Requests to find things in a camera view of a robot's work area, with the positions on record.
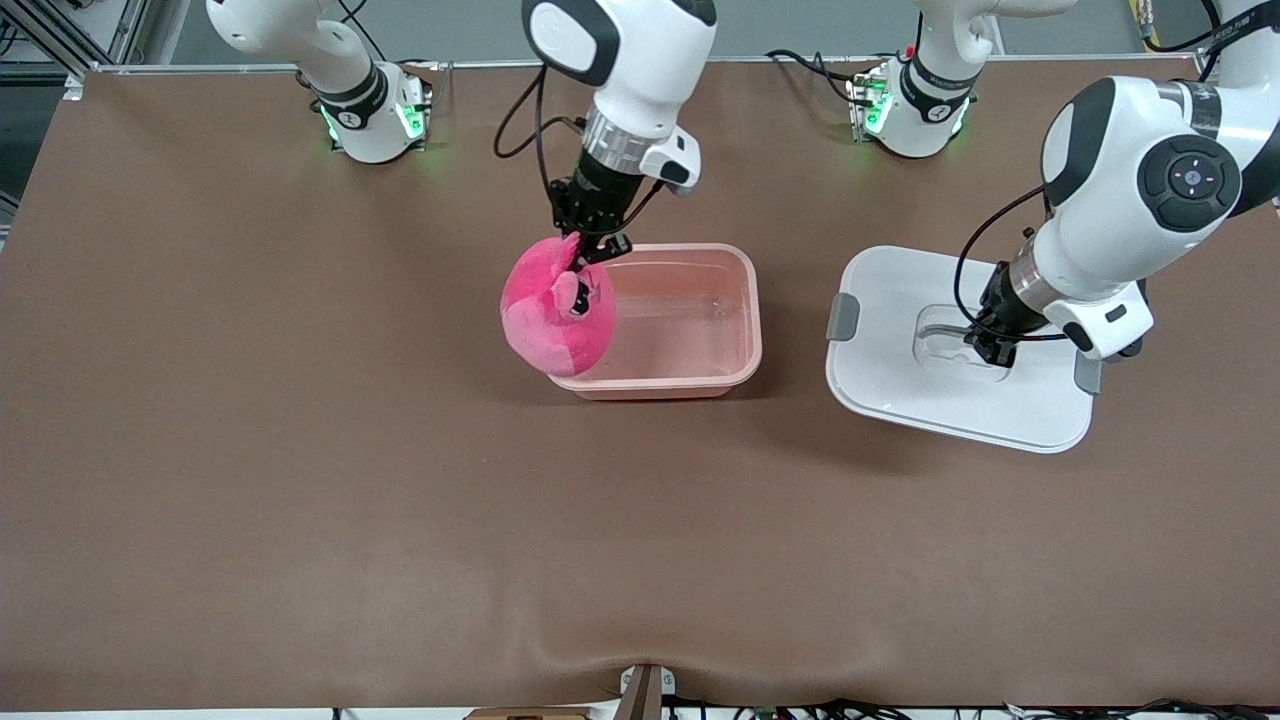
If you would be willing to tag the metal bracket with wooden post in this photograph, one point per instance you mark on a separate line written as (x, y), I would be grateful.
(643, 695)

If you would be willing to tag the brown table mat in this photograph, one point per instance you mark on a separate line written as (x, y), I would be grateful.
(640, 550)

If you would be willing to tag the pink plastic box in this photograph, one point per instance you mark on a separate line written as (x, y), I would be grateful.
(690, 320)

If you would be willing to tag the pink plush toy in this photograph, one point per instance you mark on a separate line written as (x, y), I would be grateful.
(550, 330)

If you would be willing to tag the brown cardboard piece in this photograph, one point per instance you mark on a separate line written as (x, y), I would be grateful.
(525, 714)

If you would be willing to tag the silver table edge rail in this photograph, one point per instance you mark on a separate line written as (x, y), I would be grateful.
(480, 63)

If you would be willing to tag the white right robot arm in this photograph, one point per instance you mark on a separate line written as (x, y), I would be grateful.
(640, 60)

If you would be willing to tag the white box lid grey clasps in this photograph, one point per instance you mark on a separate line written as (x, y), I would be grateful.
(900, 380)

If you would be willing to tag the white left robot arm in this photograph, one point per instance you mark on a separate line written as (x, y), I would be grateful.
(1100, 250)

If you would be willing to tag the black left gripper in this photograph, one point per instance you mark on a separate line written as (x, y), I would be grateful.
(1001, 309)

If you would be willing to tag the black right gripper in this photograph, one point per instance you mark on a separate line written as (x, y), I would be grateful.
(594, 198)

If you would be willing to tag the aluminium frame profile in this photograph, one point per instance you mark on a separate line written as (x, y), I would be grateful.
(130, 25)

